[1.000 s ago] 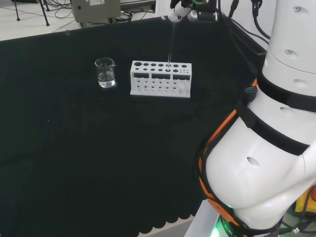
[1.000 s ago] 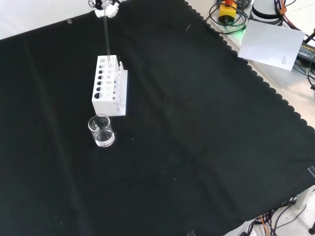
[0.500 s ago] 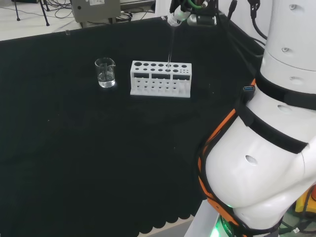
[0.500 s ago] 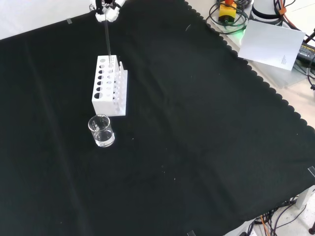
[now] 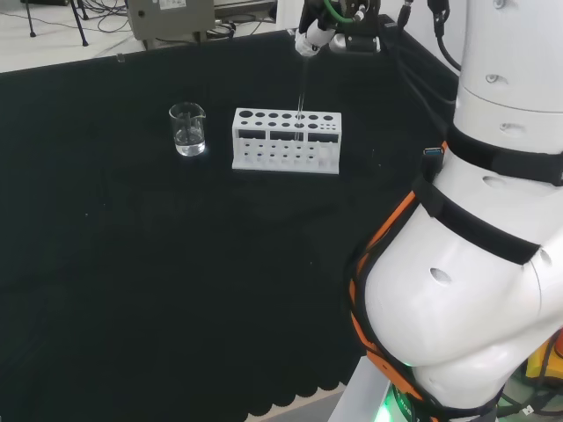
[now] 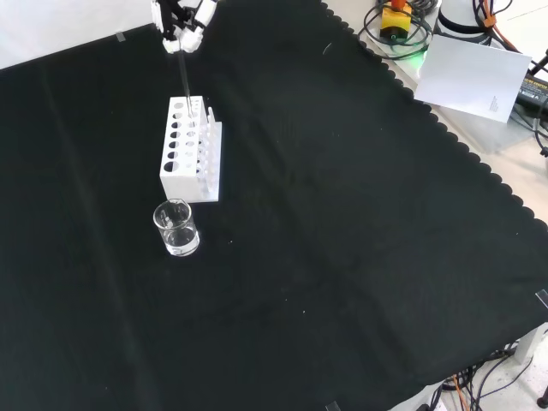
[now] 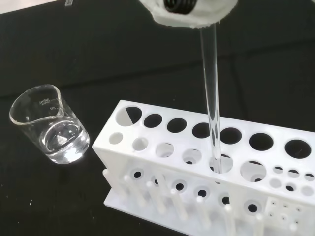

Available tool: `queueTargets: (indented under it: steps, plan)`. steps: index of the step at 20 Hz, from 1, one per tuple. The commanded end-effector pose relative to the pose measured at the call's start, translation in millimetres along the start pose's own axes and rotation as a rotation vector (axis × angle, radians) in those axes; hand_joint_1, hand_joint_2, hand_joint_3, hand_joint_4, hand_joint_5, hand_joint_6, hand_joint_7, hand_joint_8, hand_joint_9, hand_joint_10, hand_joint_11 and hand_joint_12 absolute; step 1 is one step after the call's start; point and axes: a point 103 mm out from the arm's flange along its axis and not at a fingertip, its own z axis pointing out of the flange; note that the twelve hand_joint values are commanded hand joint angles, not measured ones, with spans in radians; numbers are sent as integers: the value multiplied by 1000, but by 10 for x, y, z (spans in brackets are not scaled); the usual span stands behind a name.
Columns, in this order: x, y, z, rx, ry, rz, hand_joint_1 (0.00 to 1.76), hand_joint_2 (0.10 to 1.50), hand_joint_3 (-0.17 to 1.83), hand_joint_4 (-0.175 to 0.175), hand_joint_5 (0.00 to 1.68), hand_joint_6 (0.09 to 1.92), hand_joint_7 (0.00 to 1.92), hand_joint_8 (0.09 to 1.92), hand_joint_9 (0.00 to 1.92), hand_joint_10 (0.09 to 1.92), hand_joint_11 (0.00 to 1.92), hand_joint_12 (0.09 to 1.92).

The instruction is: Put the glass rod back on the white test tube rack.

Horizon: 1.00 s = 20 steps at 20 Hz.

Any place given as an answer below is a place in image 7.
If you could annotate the clear glass beaker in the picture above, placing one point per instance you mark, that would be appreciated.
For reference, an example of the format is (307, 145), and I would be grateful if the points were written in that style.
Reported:
(61, 147)

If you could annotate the white test tube rack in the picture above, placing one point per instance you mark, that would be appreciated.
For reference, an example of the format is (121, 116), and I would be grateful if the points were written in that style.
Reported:
(172, 137)

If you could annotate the black cloth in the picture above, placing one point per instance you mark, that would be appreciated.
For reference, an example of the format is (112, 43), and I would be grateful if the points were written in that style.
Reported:
(123, 61)

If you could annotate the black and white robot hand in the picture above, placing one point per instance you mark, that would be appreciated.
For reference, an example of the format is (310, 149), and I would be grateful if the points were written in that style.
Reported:
(211, 12)

